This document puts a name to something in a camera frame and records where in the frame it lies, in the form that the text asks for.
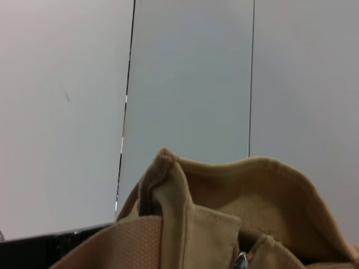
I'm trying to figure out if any khaki canvas food bag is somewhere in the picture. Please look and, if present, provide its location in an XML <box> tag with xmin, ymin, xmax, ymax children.
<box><xmin>50</xmin><ymin>147</ymin><xmax>359</xmax><ymax>269</ymax></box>

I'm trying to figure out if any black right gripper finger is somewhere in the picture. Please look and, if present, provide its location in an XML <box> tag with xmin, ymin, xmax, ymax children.
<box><xmin>0</xmin><ymin>221</ymin><xmax>117</xmax><ymax>269</ymax></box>

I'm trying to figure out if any silver metal zipper pull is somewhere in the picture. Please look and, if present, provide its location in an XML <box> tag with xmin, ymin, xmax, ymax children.
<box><xmin>234</xmin><ymin>251</ymin><xmax>249</xmax><ymax>269</ymax></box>

